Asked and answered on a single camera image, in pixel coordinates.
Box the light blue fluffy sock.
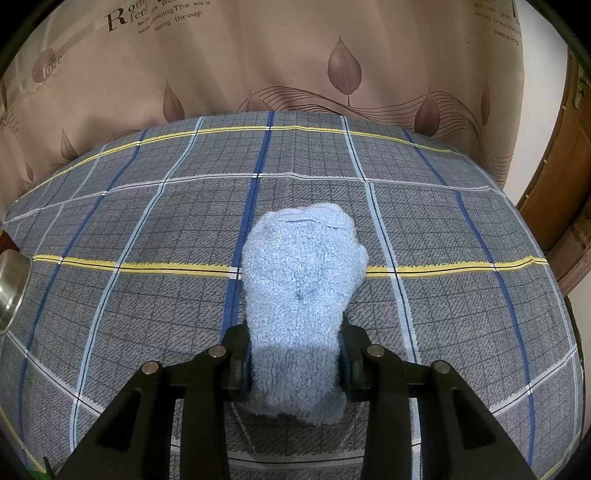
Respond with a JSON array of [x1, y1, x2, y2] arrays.
[[240, 202, 370, 425]]

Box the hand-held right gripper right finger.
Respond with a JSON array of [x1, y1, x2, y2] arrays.
[[337, 320, 539, 480]]

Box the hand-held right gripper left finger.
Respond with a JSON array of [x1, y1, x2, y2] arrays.
[[58, 323, 252, 480]]

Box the beige leaf printed curtain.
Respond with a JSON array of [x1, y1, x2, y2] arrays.
[[0, 0, 527, 208]]

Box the steel bowl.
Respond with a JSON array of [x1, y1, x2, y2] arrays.
[[0, 249, 33, 335]]

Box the brown wooden door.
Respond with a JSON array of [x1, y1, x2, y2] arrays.
[[515, 48, 591, 296]]

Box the grey plaid bed sheet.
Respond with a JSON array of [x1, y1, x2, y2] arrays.
[[0, 111, 580, 480]]

